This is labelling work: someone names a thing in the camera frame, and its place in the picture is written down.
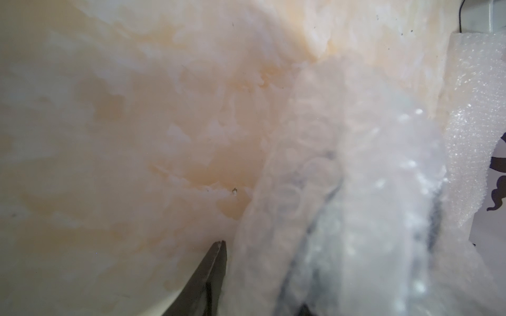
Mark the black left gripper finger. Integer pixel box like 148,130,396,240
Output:
163,240,227,316

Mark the bubble wrap sheet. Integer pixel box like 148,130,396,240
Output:
218,56,505,315
437,32,505,227

